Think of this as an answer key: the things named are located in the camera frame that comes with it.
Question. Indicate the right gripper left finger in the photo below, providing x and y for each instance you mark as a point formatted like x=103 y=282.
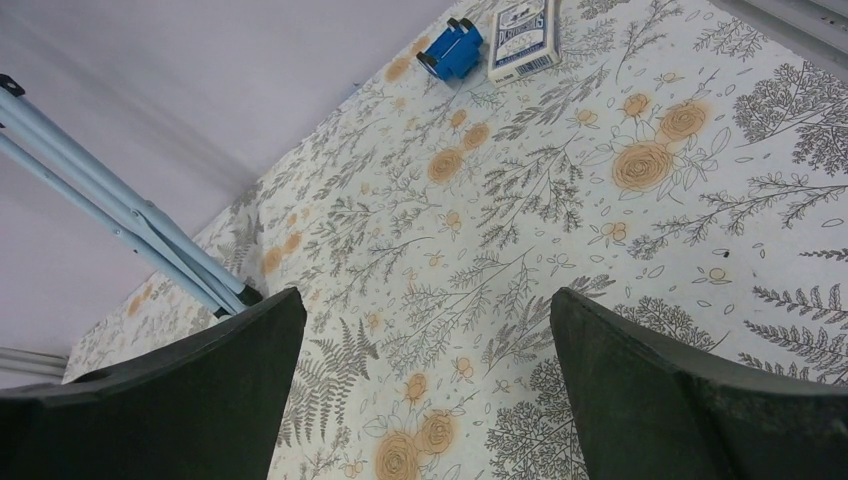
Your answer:
x=208 y=406

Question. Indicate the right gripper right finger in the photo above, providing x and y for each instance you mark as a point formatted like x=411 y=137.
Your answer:
x=647 y=406

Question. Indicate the floral patterned table mat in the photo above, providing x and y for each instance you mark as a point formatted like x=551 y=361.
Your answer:
x=678 y=166

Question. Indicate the light blue tripod stand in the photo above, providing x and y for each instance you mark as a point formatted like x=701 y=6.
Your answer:
x=138 y=222

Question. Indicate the blue toy car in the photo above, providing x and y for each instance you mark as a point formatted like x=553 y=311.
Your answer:
x=455 y=52

